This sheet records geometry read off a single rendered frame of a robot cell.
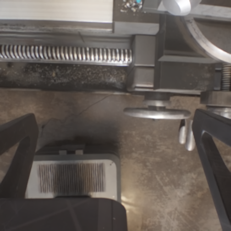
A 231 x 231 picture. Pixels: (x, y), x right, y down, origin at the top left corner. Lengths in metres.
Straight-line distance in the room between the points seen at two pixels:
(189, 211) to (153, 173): 0.38
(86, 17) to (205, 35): 0.27
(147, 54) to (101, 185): 0.80
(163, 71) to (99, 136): 0.95
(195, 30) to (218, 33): 0.04
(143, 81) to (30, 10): 0.31
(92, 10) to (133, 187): 1.17
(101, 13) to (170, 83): 0.23
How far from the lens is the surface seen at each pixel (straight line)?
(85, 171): 1.14
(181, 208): 1.59
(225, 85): 0.52
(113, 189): 1.17
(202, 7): 0.32
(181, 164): 1.47
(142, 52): 0.54
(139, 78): 0.53
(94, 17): 0.53
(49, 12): 0.55
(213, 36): 0.43
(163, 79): 0.47
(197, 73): 0.49
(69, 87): 0.94
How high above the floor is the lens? 1.33
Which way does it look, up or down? 85 degrees down
